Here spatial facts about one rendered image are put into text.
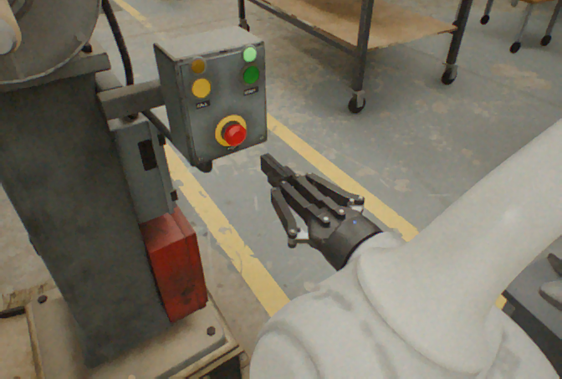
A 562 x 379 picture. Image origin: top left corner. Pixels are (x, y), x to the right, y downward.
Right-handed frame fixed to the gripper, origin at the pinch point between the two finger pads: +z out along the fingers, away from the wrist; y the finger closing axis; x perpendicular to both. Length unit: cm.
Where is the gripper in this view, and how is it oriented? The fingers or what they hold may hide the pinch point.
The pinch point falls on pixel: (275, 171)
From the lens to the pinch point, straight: 61.8
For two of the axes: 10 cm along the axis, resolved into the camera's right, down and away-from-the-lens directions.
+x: -0.1, -8.0, -6.0
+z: -5.5, -5.0, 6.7
